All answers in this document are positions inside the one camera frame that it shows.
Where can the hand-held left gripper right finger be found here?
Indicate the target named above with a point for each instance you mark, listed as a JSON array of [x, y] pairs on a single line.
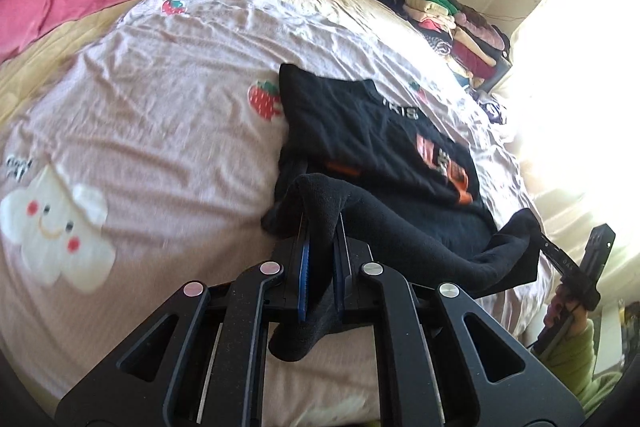
[[341, 267]]

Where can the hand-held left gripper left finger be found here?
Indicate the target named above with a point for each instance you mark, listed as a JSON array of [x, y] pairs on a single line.
[[302, 267]]

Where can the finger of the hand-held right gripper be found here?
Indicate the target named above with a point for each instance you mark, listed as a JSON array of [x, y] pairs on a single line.
[[552, 249]]

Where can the black sweater with orange cuffs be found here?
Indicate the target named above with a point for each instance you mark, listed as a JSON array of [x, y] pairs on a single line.
[[360, 142]]

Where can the person's right forearm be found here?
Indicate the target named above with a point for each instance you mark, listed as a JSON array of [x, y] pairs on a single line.
[[585, 367]]

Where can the pile of folded clothes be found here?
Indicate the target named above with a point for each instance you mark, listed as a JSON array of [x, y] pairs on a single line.
[[460, 27]]

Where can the person's right hand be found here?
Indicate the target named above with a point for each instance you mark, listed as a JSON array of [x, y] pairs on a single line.
[[577, 316]]

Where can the purple cloth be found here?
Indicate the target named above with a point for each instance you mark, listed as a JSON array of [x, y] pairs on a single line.
[[492, 111]]

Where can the pale curtain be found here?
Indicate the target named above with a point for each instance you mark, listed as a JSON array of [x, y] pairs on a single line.
[[575, 82]]

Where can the pink printed bedsheet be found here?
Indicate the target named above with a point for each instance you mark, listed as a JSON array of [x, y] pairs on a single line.
[[175, 132]]

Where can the cream bedsheet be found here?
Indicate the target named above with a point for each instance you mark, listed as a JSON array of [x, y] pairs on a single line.
[[30, 72]]

